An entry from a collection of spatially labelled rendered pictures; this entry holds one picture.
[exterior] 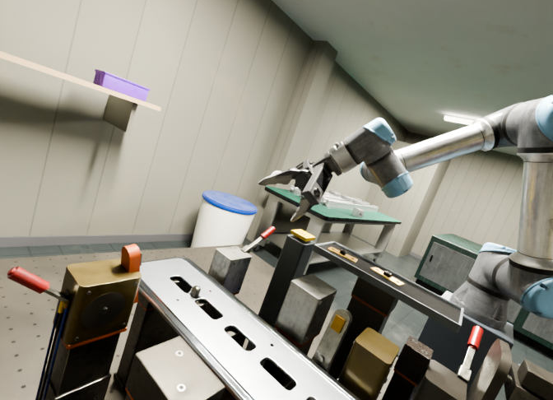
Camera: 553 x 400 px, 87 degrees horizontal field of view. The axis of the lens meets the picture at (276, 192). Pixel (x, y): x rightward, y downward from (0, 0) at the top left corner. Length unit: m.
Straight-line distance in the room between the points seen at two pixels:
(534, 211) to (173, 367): 0.86
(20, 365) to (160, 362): 0.53
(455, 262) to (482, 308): 4.27
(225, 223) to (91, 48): 1.73
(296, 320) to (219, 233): 2.20
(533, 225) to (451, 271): 4.46
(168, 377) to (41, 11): 2.49
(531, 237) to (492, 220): 6.67
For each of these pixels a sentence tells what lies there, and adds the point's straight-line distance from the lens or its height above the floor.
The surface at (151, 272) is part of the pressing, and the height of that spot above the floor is 1.00.
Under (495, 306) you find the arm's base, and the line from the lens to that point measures 1.11.
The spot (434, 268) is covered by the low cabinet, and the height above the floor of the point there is 0.38.
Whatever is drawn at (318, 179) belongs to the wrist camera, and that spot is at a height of 1.34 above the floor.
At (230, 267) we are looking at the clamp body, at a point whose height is 1.04.
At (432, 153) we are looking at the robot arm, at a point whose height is 1.51.
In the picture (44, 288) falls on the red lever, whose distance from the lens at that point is 0.62.
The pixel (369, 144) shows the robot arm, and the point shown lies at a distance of 0.74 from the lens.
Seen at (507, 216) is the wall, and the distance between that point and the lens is 7.62.
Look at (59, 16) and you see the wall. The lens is 2.73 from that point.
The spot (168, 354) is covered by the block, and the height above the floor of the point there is 1.03.
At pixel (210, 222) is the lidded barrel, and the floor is 0.50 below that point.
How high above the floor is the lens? 1.39
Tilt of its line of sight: 9 degrees down
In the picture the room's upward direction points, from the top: 19 degrees clockwise
